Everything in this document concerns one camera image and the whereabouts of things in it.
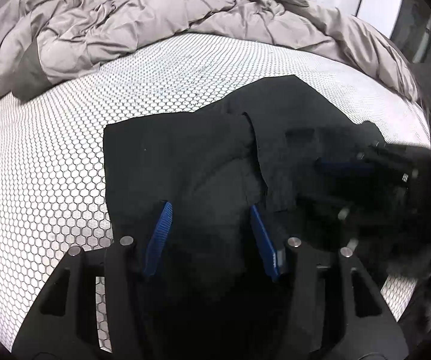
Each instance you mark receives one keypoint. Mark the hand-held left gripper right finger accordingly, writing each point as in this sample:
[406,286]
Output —
[266,240]

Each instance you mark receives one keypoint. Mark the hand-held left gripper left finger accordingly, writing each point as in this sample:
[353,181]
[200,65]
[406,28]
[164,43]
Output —
[159,236]

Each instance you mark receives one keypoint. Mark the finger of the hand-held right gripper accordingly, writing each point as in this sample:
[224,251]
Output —
[341,165]
[335,210]

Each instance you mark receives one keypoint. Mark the black pants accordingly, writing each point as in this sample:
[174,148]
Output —
[181,157]

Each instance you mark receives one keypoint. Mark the white honeycomb mesh mattress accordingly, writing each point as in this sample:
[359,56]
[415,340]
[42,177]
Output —
[69,138]

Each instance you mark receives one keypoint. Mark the grey crumpled comforter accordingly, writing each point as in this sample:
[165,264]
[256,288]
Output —
[144,15]

